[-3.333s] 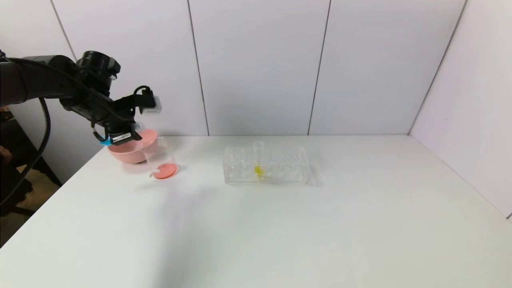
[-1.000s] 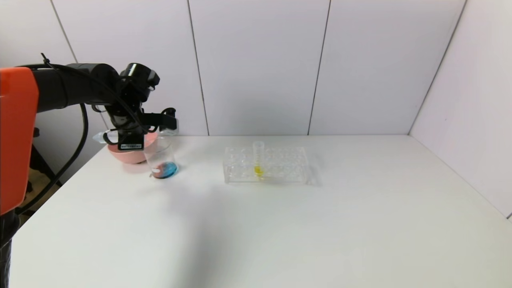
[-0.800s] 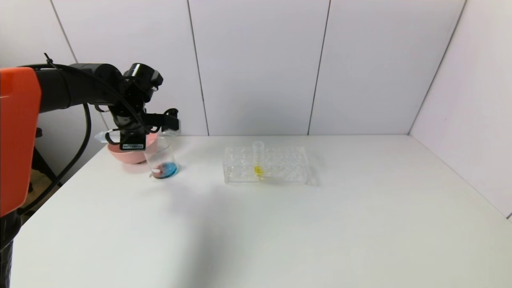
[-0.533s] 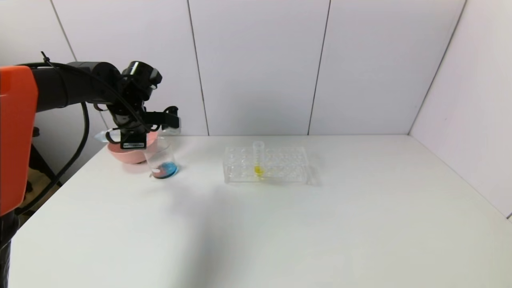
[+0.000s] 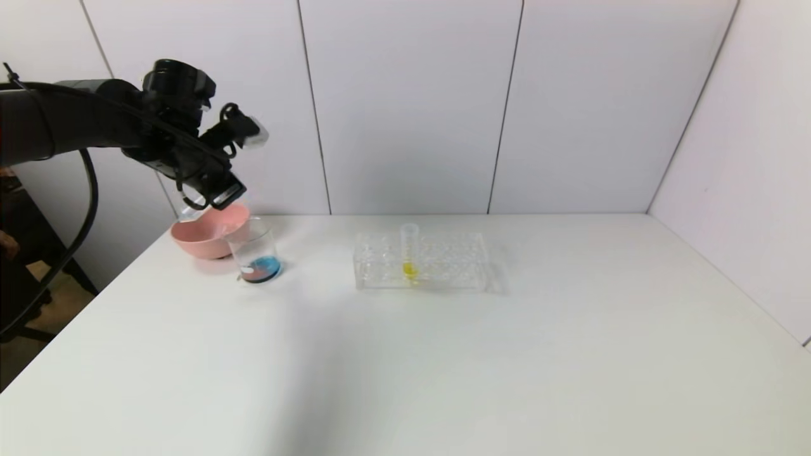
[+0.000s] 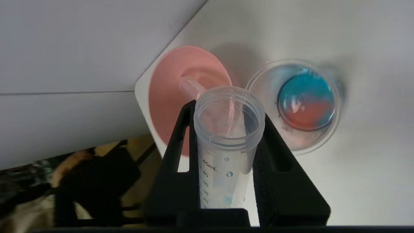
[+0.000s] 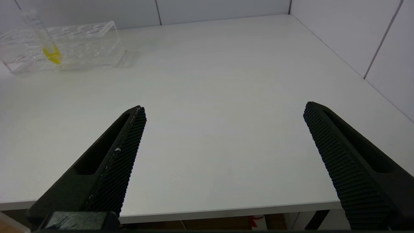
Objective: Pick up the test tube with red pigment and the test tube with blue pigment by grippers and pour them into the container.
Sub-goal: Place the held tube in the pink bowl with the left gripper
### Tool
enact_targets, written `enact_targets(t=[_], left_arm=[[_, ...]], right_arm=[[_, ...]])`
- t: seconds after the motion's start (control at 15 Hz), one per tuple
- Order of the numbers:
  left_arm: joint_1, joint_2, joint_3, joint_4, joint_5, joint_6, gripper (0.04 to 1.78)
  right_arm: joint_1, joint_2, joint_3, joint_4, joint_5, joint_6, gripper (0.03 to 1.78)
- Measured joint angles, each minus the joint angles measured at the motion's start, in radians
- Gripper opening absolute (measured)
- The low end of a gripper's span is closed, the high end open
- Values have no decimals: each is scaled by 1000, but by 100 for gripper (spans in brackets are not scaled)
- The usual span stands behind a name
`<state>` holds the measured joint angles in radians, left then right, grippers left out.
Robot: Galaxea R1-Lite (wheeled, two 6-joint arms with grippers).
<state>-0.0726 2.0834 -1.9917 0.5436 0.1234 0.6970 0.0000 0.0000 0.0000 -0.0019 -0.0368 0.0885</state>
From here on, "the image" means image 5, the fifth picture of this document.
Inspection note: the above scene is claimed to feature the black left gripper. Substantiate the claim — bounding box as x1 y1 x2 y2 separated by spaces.
167 153 248 211

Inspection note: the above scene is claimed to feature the test tube with blue pigment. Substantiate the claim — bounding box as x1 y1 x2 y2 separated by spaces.
179 196 210 222

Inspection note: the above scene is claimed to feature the test tube with yellow pigment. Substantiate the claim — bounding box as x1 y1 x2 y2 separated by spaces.
401 223 419 282

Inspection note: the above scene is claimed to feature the clear acrylic test tube rack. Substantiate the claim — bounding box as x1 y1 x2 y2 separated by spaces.
354 231 490 293

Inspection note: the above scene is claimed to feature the pink plastic bowl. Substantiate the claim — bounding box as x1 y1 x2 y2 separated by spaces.
170 203 252 260

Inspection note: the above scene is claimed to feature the clear glass beaker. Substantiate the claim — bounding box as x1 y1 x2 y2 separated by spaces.
227 218 283 284

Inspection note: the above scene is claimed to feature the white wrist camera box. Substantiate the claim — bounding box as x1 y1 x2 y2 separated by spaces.
243 116 270 150

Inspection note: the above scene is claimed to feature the thin black camera cable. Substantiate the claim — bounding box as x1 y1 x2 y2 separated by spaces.
0 62 245 159

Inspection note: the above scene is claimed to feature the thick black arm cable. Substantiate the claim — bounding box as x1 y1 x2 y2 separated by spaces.
0 148 99 336

